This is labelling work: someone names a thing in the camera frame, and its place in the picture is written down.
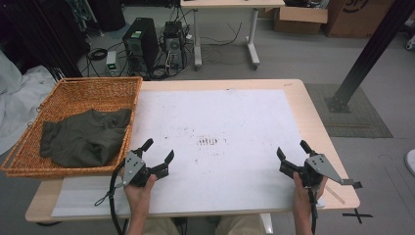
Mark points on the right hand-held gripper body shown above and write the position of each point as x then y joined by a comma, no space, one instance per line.
318,166

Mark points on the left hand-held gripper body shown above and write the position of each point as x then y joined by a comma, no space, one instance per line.
134,166

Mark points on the olive printed t-shirt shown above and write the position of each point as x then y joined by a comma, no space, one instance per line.
84,138

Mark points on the orange wicker basket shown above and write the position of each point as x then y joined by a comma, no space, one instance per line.
81,94

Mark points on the person's left hand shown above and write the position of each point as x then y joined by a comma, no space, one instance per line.
138,199

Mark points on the person's right hand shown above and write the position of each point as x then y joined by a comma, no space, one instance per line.
301,199

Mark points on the thin wooden strip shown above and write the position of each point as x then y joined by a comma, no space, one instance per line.
336,195

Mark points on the black tape strip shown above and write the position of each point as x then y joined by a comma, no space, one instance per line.
354,183

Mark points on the grey floor mat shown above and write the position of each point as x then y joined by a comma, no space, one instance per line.
362,124

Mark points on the black tape cross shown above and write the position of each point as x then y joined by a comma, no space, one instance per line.
358,215

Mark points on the person's khaki trouser legs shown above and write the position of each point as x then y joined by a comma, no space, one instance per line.
241,226

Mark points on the white table mat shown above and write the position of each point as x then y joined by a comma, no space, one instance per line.
221,114

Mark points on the white box with green light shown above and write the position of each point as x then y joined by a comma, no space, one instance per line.
111,62

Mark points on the white round object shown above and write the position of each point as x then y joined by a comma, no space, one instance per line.
411,163

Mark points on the large black computer tower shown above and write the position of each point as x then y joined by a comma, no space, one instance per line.
141,42

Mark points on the small black computer tower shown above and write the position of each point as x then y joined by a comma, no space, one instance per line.
173,42

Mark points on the small open cardboard box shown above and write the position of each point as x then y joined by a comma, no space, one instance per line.
300,19

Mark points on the white cloth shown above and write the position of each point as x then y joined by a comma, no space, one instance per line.
19,98

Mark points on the large cardboard box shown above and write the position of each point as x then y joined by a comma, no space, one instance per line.
355,19

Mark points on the dark curtain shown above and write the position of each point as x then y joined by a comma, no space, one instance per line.
36,32

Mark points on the white-legged wooden table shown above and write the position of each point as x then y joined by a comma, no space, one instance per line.
228,3

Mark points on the black metal post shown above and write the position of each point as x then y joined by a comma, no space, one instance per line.
372,52

